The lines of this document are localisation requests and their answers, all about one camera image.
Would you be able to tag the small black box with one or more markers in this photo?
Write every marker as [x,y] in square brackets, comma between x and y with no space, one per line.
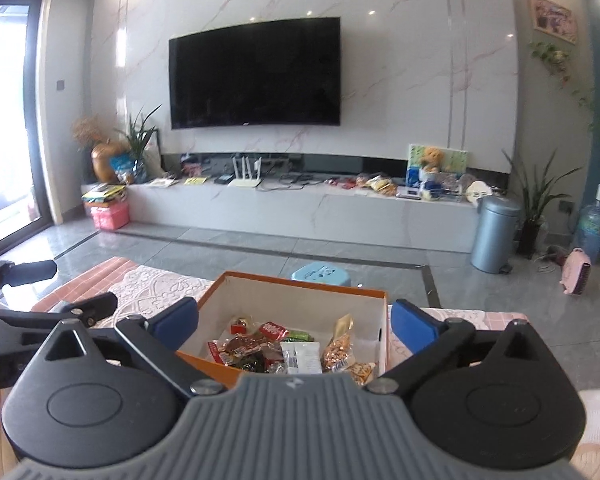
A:
[224,179]

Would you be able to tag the black wall television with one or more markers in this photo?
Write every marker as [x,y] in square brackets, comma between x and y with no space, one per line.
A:
[255,72]

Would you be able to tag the blue plastic stool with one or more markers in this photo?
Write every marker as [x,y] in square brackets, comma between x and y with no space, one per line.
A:
[320,275]

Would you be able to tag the pale booklet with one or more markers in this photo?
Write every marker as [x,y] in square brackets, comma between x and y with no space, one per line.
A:
[162,181]

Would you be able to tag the grey metal trash can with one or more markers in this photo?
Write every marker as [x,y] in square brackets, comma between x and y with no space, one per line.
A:
[495,235]

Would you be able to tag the yellow snack bags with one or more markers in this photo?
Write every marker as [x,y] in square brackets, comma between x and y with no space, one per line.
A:
[380,185]

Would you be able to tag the gold vase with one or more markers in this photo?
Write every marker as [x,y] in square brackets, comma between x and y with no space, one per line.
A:
[105,162]

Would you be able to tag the long-leaf potted plant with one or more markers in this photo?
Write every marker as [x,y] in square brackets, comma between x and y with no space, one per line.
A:
[532,195]

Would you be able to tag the blue water jug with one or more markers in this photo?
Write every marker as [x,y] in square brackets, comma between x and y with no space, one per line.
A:
[592,230]

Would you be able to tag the brown teddy bear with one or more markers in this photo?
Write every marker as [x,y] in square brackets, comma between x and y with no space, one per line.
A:
[431,160]

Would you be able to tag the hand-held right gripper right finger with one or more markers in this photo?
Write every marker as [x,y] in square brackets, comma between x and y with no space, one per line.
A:
[412,322]

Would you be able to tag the white router with antennas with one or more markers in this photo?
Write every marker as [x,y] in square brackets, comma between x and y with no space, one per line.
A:
[245,182]

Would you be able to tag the pink quilted blanket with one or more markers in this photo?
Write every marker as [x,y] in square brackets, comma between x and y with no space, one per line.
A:
[150,280]

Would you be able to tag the red small packets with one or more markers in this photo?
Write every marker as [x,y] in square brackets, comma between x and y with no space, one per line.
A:
[340,182]

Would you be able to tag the nut snack packet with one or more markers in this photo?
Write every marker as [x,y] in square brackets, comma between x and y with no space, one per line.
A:
[366,374]

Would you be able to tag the white round object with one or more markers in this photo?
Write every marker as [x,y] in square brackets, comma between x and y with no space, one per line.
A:
[479,192]

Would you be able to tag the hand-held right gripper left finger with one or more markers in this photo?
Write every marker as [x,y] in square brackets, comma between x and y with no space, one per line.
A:
[177,317]

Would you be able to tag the blue printed bag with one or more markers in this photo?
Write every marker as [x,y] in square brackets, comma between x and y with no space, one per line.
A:
[121,167]

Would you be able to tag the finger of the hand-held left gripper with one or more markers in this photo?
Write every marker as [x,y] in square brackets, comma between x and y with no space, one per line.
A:
[80,307]
[30,272]

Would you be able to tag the glass sliding door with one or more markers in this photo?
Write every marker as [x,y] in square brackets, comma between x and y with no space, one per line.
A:
[10,120]

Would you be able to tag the orange cardboard box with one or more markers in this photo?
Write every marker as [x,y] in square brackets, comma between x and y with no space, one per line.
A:
[280,300]

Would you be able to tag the yellow booklet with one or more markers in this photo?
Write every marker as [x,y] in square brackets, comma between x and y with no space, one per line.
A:
[196,180]

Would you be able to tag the white marble television console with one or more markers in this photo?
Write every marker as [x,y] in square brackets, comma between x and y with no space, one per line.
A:
[305,215]

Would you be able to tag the pink storage box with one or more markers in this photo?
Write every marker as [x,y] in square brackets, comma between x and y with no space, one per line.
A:
[110,217]

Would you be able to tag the black snack packet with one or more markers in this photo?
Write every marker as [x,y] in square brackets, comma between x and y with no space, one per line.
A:
[252,363]

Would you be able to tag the pink fan heater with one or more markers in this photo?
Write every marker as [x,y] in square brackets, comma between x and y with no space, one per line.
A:
[576,270]

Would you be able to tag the framed wall picture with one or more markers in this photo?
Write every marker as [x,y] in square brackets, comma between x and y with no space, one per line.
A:
[554,19]

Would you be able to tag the spiky green plant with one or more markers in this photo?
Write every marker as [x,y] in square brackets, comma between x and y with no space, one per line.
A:
[139,140]

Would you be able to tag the pile of mixed snacks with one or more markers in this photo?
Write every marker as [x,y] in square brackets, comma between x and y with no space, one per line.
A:
[250,345]

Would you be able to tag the blue tissue pack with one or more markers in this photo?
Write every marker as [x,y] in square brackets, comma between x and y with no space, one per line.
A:
[413,180]

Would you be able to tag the green picture board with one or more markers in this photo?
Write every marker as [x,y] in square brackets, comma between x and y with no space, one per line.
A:
[455,162]

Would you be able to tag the dried flower bunch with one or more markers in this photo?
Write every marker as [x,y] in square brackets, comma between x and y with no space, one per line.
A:
[87,130]

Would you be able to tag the stack of yellow books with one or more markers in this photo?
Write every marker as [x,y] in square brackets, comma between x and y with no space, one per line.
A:
[105,194]

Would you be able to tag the hanging vine plant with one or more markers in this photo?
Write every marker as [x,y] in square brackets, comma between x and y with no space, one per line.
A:
[555,57]

